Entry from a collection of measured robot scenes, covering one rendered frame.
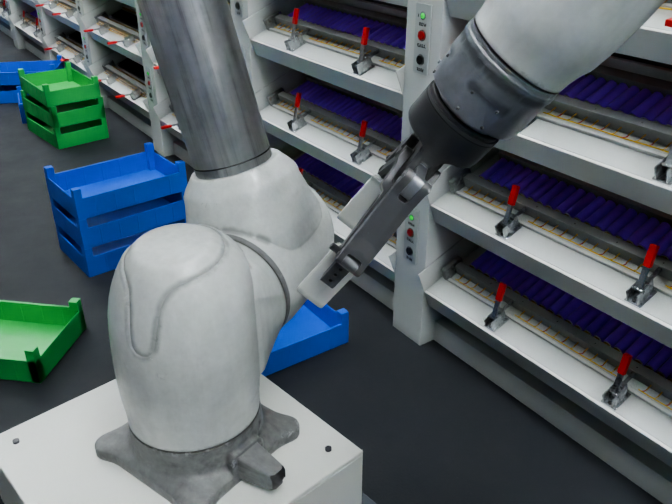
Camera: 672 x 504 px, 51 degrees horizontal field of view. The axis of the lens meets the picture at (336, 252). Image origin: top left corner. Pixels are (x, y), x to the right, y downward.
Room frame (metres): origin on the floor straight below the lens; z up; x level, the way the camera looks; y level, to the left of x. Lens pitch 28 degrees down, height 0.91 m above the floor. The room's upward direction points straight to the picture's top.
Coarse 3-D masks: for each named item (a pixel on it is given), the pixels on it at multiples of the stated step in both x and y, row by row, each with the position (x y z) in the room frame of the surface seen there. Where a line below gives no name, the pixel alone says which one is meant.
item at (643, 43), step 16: (448, 0) 1.25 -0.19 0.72; (464, 0) 1.22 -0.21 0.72; (480, 0) 1.19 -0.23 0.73; (464, 16) 1.23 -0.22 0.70; (656, 16) 0.97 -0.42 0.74; (640, 32) 0.95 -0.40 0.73; (656, 32) 0.93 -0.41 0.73; (624, 48) 0.98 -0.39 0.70; (640, 48) 0.96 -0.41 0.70; (656, 48) 0.94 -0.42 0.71
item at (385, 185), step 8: (400, 152) 0.58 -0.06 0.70; (408, 152) 0.57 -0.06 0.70; (400, 160) 0.57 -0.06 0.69; (392, 168) 0.57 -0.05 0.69; (392, 176) 0.56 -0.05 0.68; (432, 176) 0.57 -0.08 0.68; (384, 184) 0.56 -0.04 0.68; (432, 184) 0.56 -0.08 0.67; (384, 192) 0.56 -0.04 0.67; (376, 200) 0.55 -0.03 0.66; (368, 208) 0.56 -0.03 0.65; (360, 224) 0.54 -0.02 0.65; (352, 232) 0.54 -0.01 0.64; (344, 240) 0.54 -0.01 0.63; (336, 248) 0.53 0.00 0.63
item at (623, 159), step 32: (608, 64) 1.17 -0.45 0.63; (640, 64) 1.12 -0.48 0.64; (576, 96) 1.12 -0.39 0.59; (608, 96) 1.09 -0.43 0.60; (640, 96) 1.07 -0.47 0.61; (544, 128) 1.09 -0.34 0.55; (576, 128) 1.06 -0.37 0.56; (608, 128) 1.04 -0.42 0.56; (640, 128) 0.99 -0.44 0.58; (544, 160) 1.06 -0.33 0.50; (576, 160) 1.00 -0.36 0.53; (608, 160) 0.97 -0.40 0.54; (640, 160) 0.95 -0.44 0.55; (640, 192) 0.92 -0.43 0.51
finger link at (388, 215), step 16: (400, 192) 0.52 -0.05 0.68; (416, 192) 0.52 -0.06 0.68; (384, 208) 0.52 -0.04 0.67; (400, 208) 0.52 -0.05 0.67; (368, 224) 0.52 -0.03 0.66; (384, 224) 0.52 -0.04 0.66; (400, 224) 0.52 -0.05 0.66; (352, 240) 0.51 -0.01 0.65; (368, 240) 0.51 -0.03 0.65; (384, 240) 0.51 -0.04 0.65; (336, 256) 0.51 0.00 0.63; (368, 256) 0.51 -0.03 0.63; (352, 272) 0.51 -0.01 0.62
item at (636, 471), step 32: (384, 288) 1.42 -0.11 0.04; (448, 320) 1.28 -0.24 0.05; (480, 352) 1.17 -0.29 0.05; (512, 384) 1.09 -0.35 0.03; (544, 384) 1.06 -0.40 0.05; (544, 416) 1.02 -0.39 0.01; (576, 416) 0.97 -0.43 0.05; (608, 448) 0.91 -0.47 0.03; (640, 448) 0.89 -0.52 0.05; (640, 480) 0.86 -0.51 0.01
